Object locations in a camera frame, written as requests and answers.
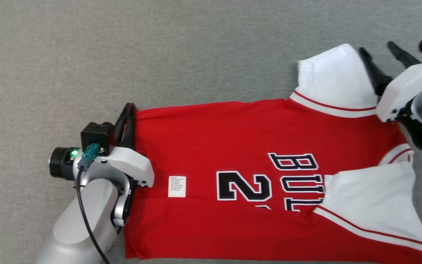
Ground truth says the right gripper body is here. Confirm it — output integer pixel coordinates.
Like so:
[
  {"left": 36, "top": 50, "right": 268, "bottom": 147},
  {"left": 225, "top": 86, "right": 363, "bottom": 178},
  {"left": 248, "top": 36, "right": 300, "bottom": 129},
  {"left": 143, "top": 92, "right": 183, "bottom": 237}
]
[{"left": 376, "top": 63, "right": 422, "bottom": 123}]

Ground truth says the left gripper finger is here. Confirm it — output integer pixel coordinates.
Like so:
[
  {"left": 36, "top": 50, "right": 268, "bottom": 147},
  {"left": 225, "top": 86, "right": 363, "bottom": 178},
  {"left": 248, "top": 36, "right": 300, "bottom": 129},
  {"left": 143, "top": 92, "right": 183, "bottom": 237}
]
[
  {"left": 123, "top": 103, "right": 137, "bottom": 149},
  {"left": 112, "top": 103, "right": 131, "bottom": 147}
]

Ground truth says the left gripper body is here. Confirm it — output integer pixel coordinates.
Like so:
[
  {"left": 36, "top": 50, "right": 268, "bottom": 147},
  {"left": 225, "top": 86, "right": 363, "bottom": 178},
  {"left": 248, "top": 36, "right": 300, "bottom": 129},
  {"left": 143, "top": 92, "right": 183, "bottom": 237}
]
[{"left": 97, "top": 147, "right": 156, "bottom": 188}]

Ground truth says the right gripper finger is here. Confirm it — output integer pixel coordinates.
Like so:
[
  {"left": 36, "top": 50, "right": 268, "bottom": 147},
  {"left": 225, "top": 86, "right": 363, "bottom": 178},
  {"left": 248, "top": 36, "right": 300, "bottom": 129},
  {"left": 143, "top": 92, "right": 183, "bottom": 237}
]
[
  {"left": 359, "top": 47, "right": 394, "bottom": 97},
  {"left": 386, "top": 41, "right": 422, "bottom": 69}
]

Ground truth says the red jersey with white sleeves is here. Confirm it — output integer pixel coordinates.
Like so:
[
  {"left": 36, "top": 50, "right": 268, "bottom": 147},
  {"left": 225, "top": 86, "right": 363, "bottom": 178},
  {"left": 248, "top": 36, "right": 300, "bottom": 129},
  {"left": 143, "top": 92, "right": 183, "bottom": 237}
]
[{"left": 123, "top": 43, "right": 422, "bottom": 264}]

